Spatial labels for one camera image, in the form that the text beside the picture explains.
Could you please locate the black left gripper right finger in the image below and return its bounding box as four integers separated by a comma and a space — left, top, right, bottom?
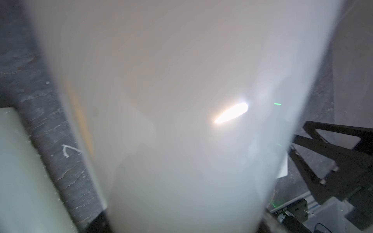
257, 216, 281, 233

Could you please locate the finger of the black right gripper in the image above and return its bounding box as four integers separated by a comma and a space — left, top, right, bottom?
288, 121, 373, 204

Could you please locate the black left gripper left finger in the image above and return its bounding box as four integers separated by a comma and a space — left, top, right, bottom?
84, 211, 112, 233

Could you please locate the cream wrap dispenser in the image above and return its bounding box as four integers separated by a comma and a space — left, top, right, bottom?
1, 107, 78, 233

